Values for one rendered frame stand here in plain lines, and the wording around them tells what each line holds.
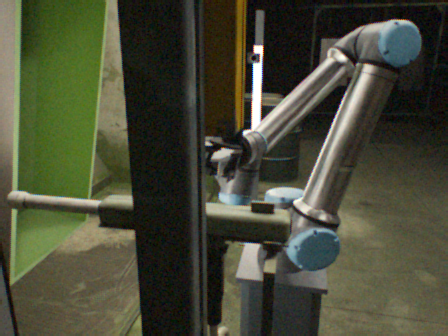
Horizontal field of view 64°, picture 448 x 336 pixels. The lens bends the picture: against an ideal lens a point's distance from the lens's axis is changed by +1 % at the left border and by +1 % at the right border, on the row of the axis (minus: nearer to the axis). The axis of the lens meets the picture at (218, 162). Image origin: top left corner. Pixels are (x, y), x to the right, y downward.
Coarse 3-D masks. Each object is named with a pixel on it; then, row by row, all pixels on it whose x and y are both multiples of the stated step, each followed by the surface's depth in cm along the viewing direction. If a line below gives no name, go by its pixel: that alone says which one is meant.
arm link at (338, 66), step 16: (352, 32) 107; (336, 48) 108; (352, 48) 106; (336, 64) 108; (352, 64) 107; (320, 80) 108; (336, 80) 109; (288, 96) 112; (304, 96) 109; (320, 96) 110; (272, 112) 112; (288, 112) 109; (304, 112) 110; (256, 128) 112; (272, 128) 110; (288, 128) 111; (272, 144) 112
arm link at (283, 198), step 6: (270, 192) 126; (276, 192) 125; (282, 192) 125; (288, 192) 125; (294, 192) 125; (300, 192) 125; (270, 198) 122; (276, 198) 120; (282, 198) 120; (288, 198) 119; (294, 198) 119; (276, 204) 121; (282, 204) 120; (288, 204) 119
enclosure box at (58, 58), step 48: (0, 0) 114; (48, 0) 172; (96, 0) 168; (0, 48) 118; (48, 48) 179; (96, 48) 174; (0, 96) 123; (48, 96) 186; (96, 96) 181; (0, 144) 129; (48, 144) 194; (0, 192) 135; (48, 192) 203; (48, 240) 181
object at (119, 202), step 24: (24, 192) 63; (120, 216) 57; (216, 216) 54; (240, 216) 53; (264, 216) 53; (288, 216) 53; (216, 240) 55; (240, 240) 54; (264, 240) 53; (288, 240) 54; (216, 264) 57; (216, 288) 58; (216, 312) 60
